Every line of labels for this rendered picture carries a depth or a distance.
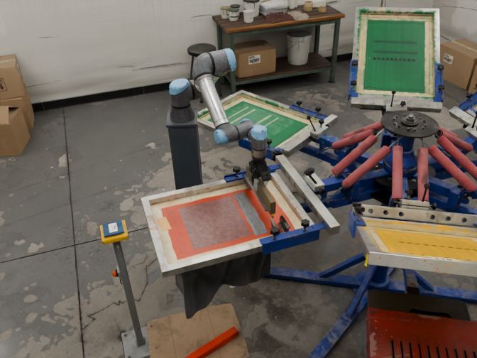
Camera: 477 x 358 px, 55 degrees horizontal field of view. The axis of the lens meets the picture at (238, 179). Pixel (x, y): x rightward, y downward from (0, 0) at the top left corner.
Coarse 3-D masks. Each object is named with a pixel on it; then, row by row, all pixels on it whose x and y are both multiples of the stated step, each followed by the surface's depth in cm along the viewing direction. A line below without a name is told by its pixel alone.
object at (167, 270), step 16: (272, 176) 266; (176, 192) 255; (192, 192) 258; (288, 192) 253; (144, 208) 245; (160, 240) 224; (160, 256) 215; (208, 256) 214; (224, 256) 215; (240, 256) 219; (176, 272) 210
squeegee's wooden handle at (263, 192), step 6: (246, 168) 250; (246, 174) 252; (258, 186) 235; (264, 186) 233; (258, 192) 238; (264, 192) 229; (264, 198) 230; (270, 198) 225; (270, 204) 223; (270, 210) 225
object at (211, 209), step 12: (240, 192) 260; (252, 192) 259; (192, 204) 252; (204, 204) 252; (216, 204) 252; (228, 204) 251; (252, 204) 251; (276, 204) 250; (168, 216) 244; (180, 216) 244; (192, 216) 244; (204, 216) 244; (216, 216) 243; (228, 216) 243; (180, 228) 236
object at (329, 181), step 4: (324, 180) 252; (328, 180) 252; (332, 180) 252; (336, 180) 252; (324, 184) 250; (328, 184) 250; (332, 184) 250; (336, 184) 251; (328, 188) 251; (332, 188) 252; (336, 188) 253; (316, 192) 249
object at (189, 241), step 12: (240, 216) 243; (264, 216) 242; (276, 216) 242; (192, 228) 236; (204, 228) 236; (216, 228) 236; (228, 228) 235; (240, 228) 235; (180, 240) 229; (192, 240) 229; (204, 240) 229; (216, 240) 228; (228, 240) 228; (240, 240) 228; (180, 252) 222; (192, 252) 222
